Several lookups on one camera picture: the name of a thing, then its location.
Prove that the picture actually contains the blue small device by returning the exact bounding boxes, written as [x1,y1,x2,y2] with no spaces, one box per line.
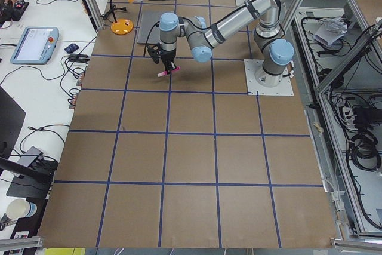
[64,43,79,54]

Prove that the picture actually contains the white paper cup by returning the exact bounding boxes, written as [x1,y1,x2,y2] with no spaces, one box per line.
[6,198,38,220]

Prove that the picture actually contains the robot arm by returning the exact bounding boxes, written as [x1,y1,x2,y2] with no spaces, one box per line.
[146,0,287,77]

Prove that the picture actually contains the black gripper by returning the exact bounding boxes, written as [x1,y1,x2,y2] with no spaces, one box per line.
[146,43,176,74]

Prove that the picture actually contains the black monitor stand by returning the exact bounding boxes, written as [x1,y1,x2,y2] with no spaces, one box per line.
[1,89,58,198]

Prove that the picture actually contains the silver laptop notebook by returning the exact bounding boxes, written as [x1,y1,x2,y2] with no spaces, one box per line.
[137,10,165,45]

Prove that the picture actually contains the teach pendant near lamp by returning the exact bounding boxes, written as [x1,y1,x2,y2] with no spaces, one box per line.
[10,26,59,65]

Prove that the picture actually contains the pink pen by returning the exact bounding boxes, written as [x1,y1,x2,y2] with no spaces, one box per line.
[157,67,180,78]

